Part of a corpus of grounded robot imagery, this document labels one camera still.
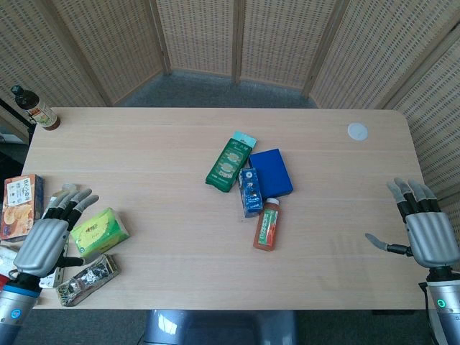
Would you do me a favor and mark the dark glass bottle with label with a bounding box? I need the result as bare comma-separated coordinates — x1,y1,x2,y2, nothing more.
9,85,61,132

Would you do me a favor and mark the shiny foil snack pack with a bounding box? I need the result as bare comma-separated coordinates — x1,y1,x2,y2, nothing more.
56,254,120,307

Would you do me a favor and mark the green biscuit package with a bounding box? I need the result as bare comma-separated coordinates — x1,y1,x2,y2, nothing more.
204,131,258,194

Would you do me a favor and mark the blue milk carton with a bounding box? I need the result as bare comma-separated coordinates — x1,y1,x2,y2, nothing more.
238,167,265,219

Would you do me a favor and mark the green tissue pack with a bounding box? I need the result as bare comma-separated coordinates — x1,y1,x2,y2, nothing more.
70,207,131,258

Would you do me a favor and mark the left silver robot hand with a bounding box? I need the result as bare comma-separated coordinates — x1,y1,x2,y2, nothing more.
13,188,101,280

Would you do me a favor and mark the woven folding screen panel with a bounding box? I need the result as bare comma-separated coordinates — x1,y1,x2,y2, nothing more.
305,0,460,109
0,0,111,139
46,0,172,107
154,0,241,83
382,42,460,249
235,0,341,96

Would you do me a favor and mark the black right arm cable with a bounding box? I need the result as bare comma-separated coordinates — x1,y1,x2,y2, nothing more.
418,282,431,312

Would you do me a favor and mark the orange juice bottle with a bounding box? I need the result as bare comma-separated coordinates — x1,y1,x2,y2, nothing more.
252,198,282,252

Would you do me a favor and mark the plain blue box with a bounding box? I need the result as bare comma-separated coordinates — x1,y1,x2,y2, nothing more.
248,147,295,198

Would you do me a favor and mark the white paper item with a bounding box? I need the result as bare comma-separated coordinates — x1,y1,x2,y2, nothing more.
0,246,22,277

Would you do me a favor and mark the orange snack box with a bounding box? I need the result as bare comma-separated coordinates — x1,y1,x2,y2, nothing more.
0,174,46,241

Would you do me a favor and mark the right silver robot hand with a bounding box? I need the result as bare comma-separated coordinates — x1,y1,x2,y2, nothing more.
364,178,460,269

